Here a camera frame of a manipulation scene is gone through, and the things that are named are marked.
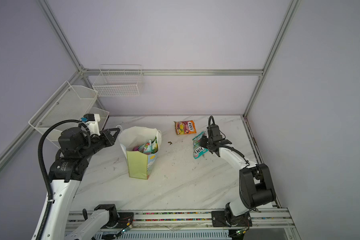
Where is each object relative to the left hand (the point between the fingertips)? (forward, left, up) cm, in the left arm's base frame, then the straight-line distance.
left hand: (119, 130), depth 65 cm
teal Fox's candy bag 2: (+2, -10, -18) cm, 20 cm away
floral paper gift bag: (-7, -6, -20) cm, 22 cm away
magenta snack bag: (+7, 0, -25) cm, 26 cm away
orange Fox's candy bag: (+31, -30, -33) cm, 55 cm away
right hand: (+12, -40, -23) cm, 48 cm away
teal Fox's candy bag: (+8, -38, -28) cm, 48 cm away
